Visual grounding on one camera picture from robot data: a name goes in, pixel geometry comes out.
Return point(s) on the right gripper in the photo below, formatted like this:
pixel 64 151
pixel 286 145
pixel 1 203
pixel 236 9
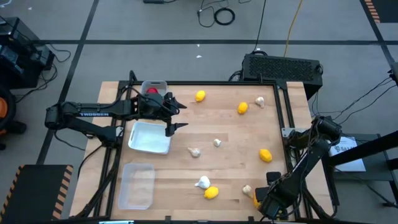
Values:
pixel 276 203

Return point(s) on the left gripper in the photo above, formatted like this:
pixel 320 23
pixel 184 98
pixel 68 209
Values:
pixel 150 105

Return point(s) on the yellow lemon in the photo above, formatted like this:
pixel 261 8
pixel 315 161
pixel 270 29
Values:
pixel 211 193
pixel 242 108
pixel 265 155
pixel 256 200
pixel 200 96

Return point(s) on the tan garlic bulb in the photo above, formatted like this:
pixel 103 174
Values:
pixel 247 189
pixel 260 101
pixel 195 152

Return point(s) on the red strawberry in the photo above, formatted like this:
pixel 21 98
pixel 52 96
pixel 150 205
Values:
pixel 152 90

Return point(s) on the small white garlic bulb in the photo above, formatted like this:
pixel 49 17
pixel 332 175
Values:
pixel 217 142

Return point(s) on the large white garlic bulb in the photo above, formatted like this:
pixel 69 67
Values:
pixel 204 182

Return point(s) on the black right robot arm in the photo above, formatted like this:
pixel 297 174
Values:
pixel 311 152

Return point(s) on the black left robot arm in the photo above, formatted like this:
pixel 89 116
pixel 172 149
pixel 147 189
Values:
pixel 93 113

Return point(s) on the white plastic tray basket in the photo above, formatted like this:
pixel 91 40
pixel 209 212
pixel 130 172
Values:
pixel 149 140

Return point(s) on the small grey plastic basket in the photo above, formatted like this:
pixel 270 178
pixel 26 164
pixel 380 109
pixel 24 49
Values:
pixel 155 84

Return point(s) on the clear plastic bin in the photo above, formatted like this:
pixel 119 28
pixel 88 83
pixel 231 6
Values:
pixel 136 186

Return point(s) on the white printed paper sheet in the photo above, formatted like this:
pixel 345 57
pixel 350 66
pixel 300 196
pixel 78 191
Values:
pixel 348 155

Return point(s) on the black diagonal beam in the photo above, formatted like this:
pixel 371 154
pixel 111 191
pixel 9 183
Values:
pixel 367 148

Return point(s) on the black side stand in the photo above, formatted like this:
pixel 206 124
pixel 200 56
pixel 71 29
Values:
pixel 376 174

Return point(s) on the black power strip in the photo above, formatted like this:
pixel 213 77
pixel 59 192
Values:
pixel 154 1

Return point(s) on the black computer case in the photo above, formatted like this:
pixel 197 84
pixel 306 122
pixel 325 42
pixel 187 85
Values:
pixel 280 71

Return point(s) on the black hazard-striped mat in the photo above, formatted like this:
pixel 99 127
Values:
pixel 31 196
pixel 387 9

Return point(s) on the black orange wheeled device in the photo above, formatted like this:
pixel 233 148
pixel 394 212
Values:
pixel 9 124

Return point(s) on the black equipment cart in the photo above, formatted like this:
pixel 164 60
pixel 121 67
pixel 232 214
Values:
pixel 18 56

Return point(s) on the black table frame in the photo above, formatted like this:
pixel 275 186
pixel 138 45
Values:
pixel 202 83

